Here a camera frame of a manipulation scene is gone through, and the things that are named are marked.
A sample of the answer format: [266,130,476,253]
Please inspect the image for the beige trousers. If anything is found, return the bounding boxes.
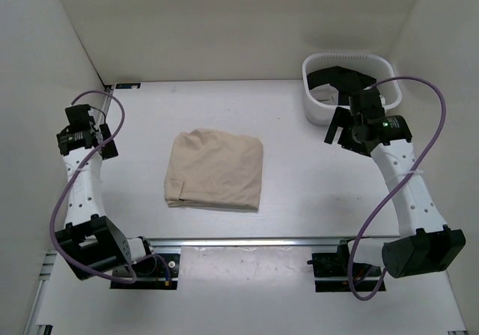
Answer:
[164,129,263,212]

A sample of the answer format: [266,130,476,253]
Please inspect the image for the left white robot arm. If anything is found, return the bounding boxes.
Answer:
[53,105,157,280]

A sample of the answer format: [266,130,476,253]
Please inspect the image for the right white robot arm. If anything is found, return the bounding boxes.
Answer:
[325,89,466,278]

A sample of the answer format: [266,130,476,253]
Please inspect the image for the black trousers in basket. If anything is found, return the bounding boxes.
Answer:
[306,66,376,105]

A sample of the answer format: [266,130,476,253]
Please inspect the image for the white plastic basket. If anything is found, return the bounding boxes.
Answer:
[302,52,395,126]

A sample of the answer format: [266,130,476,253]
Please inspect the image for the white front cover plate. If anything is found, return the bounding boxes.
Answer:
[37,247,466,334]

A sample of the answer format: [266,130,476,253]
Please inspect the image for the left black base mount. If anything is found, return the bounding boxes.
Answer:
[110,248,180,290]

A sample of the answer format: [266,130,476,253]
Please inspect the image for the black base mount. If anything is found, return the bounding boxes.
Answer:
[306,239,382,293]
[110,248,180,290]

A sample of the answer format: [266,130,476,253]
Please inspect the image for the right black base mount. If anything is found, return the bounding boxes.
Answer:
[306,239,382,293]

